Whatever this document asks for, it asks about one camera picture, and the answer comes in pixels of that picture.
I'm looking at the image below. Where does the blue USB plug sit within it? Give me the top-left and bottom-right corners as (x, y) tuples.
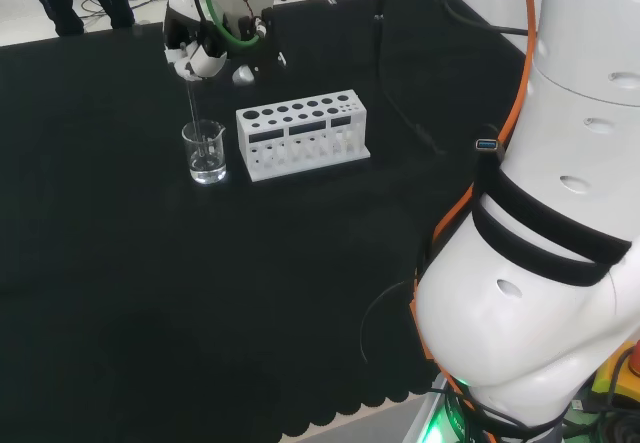
(473, 123), (504, 165)

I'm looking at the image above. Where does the thin black looped cable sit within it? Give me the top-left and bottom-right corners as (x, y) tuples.
(359, 279), (419, 365)

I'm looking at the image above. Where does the person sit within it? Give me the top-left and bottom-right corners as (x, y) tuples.
(24, 0), (137, 38)

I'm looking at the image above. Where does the orange cable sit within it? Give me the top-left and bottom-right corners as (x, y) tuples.
(409, 0), (539, 364)

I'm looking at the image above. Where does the clear glass rod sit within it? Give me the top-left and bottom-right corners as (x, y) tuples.
(185, 76), (208, 159)

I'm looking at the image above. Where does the green cable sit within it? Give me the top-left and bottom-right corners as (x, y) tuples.
(192, 0), (262, 47)

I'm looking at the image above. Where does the black bench cloth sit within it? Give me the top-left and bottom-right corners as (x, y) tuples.
(0, 0), (529, 443)

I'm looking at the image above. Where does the clear glass beaker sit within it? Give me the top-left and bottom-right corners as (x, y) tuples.
(181, 119), (228, 185)

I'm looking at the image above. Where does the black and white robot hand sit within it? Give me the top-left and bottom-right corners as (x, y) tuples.
(163, 0), (289, 87)

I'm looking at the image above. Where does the yellow stop button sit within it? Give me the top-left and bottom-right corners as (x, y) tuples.
(592, 340), (640, 400)

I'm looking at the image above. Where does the white test tube rack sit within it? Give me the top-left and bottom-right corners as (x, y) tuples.
(235, 88), (372, 183)

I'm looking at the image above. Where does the thick black cable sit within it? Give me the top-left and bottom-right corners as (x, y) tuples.
(414, 0), (530, 37)

